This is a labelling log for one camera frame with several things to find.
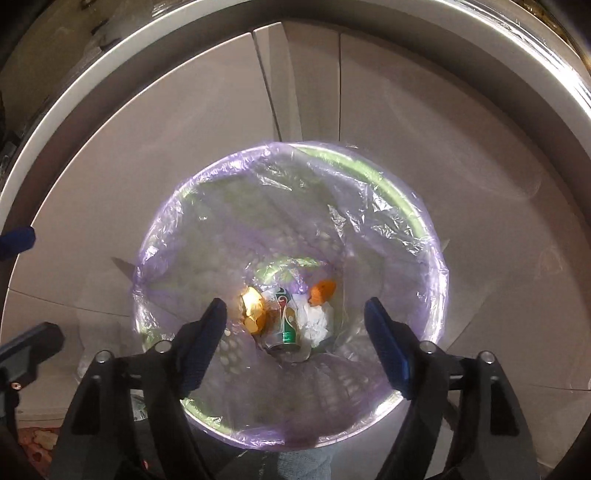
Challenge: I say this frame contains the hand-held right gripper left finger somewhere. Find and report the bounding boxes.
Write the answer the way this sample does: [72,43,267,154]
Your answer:
[48,298,229,480]

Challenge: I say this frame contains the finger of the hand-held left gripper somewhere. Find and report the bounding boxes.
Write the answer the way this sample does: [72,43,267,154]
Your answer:
[0,225,37,261]
[0,322,65,393]

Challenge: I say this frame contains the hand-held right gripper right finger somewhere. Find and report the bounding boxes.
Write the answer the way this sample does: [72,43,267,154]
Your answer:
[364,296,541,480]

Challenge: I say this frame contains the yellow food scrap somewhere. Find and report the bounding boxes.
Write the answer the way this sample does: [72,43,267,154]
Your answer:
[240,286,266,335]

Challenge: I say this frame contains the crumpled white tissue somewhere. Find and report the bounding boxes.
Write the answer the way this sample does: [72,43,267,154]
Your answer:
[295,295,335,349]

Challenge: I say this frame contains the green drink can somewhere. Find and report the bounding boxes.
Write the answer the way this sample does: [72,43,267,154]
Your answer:
[265,286,303,356]

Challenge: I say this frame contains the orange peel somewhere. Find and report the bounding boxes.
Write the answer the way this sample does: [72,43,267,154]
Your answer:
[308,279,337,306]

